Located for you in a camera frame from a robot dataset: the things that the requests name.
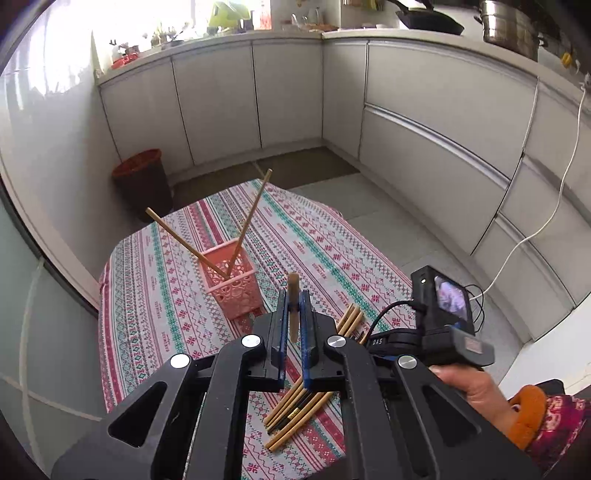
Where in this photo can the white kitchen cabinets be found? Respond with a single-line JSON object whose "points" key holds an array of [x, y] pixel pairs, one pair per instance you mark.
{"points": [[286, 92]]}

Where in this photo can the patterned tablecloth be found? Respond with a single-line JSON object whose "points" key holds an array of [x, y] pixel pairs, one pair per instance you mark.
{"points": [[161, 277]]}

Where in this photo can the wooden chopstick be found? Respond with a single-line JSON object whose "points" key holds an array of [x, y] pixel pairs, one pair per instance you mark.
{"points": [[184, 242], [293, 300], [251, 217]]}

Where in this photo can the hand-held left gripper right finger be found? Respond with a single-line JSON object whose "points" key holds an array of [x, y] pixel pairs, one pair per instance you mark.
{"points": [[306, 341]]}

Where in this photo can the frosted glass door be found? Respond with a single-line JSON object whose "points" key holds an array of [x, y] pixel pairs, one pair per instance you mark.
{"points": [[46, 346]]}

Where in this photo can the pink plastic basket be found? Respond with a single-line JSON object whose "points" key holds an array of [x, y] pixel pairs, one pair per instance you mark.
{"points": [[235, 295]]}

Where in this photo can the black chopstick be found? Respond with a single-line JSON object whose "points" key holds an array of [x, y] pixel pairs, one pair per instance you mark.
{"points": [[292, 412]]}

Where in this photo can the person's right hand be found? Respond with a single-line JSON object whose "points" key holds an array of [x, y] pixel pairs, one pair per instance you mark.
{"points": [[480, 392]]}

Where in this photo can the brown trash bin red liner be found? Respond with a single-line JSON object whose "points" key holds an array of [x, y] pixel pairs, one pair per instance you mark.
{"points": [[145, 189]]}

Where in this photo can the yellow plug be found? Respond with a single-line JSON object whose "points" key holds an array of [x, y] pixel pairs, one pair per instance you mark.
{"points": [[566, 59]]}

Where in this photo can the brown floor mat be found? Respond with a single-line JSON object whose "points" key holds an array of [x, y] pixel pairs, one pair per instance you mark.
{"points": [[207, 189], [304, 168]]}

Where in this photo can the steel pot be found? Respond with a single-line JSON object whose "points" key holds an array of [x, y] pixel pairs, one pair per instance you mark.
{"points": [[508, 27]]}

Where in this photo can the small potted plants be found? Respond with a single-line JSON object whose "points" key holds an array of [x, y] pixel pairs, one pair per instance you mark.
{"points": [[164, 36]]}

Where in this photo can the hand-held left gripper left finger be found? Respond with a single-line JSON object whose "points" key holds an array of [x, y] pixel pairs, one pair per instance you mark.
{"points": [[283, 369]]}

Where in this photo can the black frying pan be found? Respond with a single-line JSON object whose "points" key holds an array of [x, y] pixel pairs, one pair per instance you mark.
{"points": [[434, 21]]}

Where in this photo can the pile of wooden chopsticks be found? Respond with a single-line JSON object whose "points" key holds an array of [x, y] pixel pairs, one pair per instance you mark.
{"points": [[300, 420]]}

